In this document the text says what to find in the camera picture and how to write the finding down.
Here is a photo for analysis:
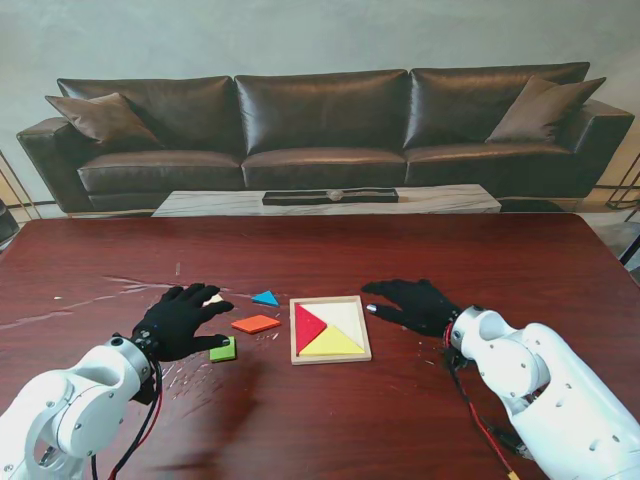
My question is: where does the large yellow tangram triangle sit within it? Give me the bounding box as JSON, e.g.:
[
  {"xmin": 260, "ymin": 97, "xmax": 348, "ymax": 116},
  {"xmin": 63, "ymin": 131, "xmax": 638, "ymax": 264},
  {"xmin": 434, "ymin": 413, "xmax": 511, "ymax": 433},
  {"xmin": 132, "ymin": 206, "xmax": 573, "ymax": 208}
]
[{"xmin": 298, "ymin": 324, "xmax": 364, "ymax": 357}]

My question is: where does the thin metal side table frame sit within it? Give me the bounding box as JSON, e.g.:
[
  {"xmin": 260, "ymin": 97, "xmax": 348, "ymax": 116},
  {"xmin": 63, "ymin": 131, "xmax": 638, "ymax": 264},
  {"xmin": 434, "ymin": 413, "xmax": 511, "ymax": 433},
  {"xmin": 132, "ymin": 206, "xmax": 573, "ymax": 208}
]
[
  {"xmin": 0, "ymin": 149, "xmax": 44, "ymax": 221},
  {"xmin": 604, "ymin": 149, "xmax": 640, "ymax": 211}
]

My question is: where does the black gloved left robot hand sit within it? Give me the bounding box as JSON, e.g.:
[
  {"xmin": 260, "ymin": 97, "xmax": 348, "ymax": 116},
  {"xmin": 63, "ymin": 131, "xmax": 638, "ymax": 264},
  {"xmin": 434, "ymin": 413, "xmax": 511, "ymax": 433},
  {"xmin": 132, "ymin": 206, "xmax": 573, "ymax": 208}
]
[{"xmin": 130, "ymin": 282, "xmax": 236, "ymax": 362}]

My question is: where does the large red tangram triangle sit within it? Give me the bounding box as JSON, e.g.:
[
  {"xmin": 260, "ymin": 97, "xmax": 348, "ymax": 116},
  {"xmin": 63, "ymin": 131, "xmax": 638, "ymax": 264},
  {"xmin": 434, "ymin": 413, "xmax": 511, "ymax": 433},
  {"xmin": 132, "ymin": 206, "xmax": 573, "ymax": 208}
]
[{"xmin": 295, "ymin": 303, "xmax": 328, "ymax": 356}]

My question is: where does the red black right arm cable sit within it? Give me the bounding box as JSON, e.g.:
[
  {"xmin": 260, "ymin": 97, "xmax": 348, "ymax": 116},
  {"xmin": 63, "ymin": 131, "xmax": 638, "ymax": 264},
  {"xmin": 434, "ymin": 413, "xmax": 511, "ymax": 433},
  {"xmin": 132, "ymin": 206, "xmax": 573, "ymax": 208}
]
[{"xmin": 439, "ymin": 324, "xmax": 526, "ymax": 480}]

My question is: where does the red black left arm cable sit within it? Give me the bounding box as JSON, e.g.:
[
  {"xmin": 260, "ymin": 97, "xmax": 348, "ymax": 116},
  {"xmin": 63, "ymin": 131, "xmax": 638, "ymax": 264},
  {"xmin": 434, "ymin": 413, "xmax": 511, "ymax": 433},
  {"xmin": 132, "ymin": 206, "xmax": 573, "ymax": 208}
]
[{"xmin": 89, "ymin": 359, "xmax": 165, "ymax": 480}]

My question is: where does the green tangram square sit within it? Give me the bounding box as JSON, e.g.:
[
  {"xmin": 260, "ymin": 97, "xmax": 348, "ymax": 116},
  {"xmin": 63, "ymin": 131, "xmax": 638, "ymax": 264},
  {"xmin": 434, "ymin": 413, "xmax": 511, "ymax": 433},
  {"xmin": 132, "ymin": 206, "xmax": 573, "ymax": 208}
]
[{"xmin": 209, "ymin": 335, "xmax": 238, "ymax": 363}]

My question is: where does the red black arm cable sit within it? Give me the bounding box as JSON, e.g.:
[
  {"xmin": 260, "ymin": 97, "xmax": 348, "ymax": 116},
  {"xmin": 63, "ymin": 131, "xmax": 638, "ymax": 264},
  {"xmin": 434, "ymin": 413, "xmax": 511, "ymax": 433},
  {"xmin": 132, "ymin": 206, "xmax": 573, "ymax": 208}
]
[
  {"xmin": 89, "ymin": 359, "xmax": 165, "ymax": 480},
  {"xmin": 439, "ymin": 324, "xmax": 526, "ymax": 480}
]

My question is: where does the orange tangram parallelogram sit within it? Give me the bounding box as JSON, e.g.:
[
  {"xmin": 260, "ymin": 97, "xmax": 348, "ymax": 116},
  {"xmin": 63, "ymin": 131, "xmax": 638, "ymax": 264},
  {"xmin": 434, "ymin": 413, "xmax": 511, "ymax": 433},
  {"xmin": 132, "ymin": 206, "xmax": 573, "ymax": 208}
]
[{"xmin": 230, "ymin": 314, "xmax": 282, "ymax": 335}]

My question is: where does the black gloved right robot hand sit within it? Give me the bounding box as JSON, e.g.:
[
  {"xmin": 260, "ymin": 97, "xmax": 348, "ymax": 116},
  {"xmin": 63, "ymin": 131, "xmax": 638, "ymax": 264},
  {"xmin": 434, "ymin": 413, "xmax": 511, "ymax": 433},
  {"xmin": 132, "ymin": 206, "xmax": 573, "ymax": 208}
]
[{"xmin": 360, "ymin": 278, "xmax": 463, "ymax": 346}]

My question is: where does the long black decorative tray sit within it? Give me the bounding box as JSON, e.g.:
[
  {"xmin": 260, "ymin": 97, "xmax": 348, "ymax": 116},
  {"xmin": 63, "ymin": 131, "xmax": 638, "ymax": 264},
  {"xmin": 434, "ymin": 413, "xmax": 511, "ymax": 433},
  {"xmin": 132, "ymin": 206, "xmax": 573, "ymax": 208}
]
[{"xmin": 262, "ymin": 188, "xmax": 400, "ymax": 207}]

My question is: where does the marble coffee table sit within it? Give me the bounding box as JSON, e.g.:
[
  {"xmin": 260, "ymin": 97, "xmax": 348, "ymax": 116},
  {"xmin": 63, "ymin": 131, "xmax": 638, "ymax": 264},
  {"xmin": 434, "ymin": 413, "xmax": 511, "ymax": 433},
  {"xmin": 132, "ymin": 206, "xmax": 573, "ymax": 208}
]
[{"xmin": 151, "ymin": 184, "xmax": 503, "ymax": 218}]

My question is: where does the brown sofa cushion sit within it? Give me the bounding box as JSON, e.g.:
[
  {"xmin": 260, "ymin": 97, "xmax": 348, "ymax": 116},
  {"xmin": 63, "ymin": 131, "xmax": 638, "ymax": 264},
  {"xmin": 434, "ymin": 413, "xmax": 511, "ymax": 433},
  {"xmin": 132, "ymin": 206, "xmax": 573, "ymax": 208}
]
[
  {"xmin": 485, "ymin": 75, "xmax": 608, "ymax": 145},
  {"xmin": 43, "ymin": 92, "xmax": 162, "ymax": 150}
]

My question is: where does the dark brown leather sofa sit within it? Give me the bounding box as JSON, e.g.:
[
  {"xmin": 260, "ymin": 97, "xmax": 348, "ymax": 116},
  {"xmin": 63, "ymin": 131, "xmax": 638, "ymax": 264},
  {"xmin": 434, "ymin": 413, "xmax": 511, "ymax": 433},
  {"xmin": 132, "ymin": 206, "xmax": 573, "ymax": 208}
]
[{"xmin": 15, "ymin": 61, "xmax": 636, "ymax": 217}]

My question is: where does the square wooden puzzle tray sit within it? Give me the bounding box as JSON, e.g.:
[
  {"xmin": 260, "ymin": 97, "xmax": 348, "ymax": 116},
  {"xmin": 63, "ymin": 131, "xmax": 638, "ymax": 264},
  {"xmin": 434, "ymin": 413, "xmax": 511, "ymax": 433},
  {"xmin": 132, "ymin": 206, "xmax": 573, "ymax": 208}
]
[{"xmin": 289, "ymin": 295, "xmax": 373, "ymax": 367}]

